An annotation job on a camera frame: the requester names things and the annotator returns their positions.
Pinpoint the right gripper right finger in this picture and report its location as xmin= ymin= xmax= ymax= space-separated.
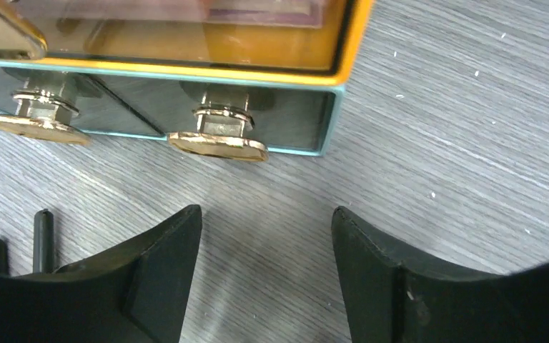
xmin=331 ymin=207 xmax=549 ymax=342

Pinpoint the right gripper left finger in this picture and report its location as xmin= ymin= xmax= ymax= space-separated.
xmin=0 ymin=204 xmax=202 ymax=342

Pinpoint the black round makeup brush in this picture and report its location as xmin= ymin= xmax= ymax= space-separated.
xmin=33 ymin=209 xmax=55 ymax=273

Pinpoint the small drawer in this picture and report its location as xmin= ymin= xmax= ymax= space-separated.
xmin=0 ymin=67 xmax=163 ymax=145
xmin=95 ymin=75 xmax=343 ymax=161

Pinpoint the orange drawer organizer box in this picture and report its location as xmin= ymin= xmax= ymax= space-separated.
xmin=0 ymin=0 xmax=376 ymax=158

